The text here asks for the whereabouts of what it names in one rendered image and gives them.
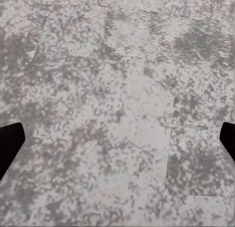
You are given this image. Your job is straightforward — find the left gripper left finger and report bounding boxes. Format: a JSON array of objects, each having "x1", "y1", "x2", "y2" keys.
[{"x1": 0, "y1": 122, "x2": 25, "y2": 181}]

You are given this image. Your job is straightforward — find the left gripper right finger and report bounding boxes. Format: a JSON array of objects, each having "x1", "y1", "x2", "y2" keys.
[{"x1": 219, "y1": 122, "x2": 235, "y2": 162}]

